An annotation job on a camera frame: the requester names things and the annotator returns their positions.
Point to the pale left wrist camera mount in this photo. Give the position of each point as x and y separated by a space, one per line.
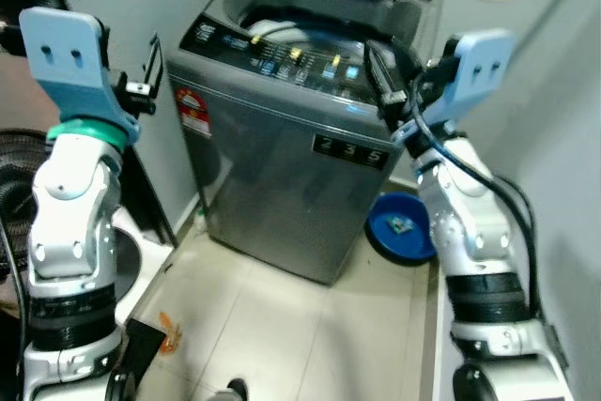
61 53

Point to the pale wrist camera mount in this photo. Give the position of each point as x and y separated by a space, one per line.
61 53
479 68

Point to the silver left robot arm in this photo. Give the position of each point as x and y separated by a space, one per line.
66 223

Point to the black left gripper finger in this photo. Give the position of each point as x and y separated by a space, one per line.
148 63
161 63

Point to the black washer control panel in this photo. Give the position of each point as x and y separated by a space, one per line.
282 58

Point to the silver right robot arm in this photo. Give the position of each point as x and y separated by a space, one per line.
460 223

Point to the pale right wrist camera mount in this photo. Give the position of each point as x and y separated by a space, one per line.
479 68

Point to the small orange scrap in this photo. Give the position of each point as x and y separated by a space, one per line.
169 333

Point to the small blue plastic basin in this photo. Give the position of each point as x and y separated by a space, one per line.
394 227

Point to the black number label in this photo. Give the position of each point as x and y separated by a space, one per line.
349 150

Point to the black slanted panel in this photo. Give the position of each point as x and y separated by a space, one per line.
143 354

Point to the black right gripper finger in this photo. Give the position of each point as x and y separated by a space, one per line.
394 61
376 68

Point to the grey top-load washing machine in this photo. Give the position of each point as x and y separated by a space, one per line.
272 176

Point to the red white washer sticker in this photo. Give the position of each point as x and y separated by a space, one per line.
192 112

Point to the black left robot foot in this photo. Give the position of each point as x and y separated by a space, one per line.
227 390

